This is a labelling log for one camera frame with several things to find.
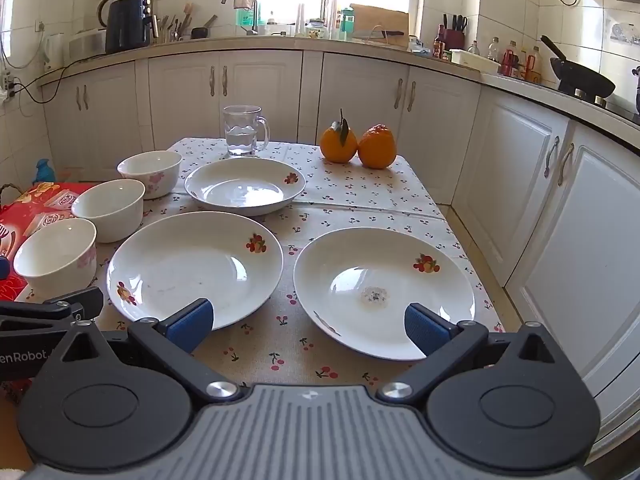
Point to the wall socket with plugs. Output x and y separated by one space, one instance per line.
6 85

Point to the wooden cutting board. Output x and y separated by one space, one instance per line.
380 20

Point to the black wok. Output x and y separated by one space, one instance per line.
585 77

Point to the white kitchen base cabinets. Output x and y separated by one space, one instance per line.
350 85

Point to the orange without leaf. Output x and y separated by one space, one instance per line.
377 147

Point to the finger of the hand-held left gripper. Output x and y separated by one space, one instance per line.
50 312

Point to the blue thermos bottle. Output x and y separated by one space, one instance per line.
44 172

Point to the white electric kettle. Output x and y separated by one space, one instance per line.
54 52

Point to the white bowls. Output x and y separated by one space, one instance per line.
175 265

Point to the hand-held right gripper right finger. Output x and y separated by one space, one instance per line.
425 331

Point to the glass mug with water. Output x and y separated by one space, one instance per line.
240 135

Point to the cherry print tablecloth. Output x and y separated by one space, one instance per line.
325 200

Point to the glass jar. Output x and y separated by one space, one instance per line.
315 30

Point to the teal lidded bottle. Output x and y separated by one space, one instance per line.
348 25

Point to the white plastic container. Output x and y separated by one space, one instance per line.
475 60

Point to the red condiment bottle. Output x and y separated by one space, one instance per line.
509 62

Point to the gas stove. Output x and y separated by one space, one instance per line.
615 107

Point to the utensil holder with utensils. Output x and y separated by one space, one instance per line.
172 35

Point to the red printed box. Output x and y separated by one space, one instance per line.
30 210

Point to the dark red knife block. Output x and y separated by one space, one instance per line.
454 40

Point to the white countertop appliance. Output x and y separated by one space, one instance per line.
87 45

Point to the orange with leaf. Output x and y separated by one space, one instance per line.
337 147

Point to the metal kitchen faucet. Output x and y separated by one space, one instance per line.
255 20

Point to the white pink flower bowl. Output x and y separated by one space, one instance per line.
107 215
150 172
55 265

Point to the small black pan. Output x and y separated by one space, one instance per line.
200 32

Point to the white fruit print plate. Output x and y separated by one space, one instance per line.
360 265
240 195

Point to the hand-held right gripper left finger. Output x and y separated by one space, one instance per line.
192 321

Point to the dark sauce bottle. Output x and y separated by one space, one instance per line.
439 47

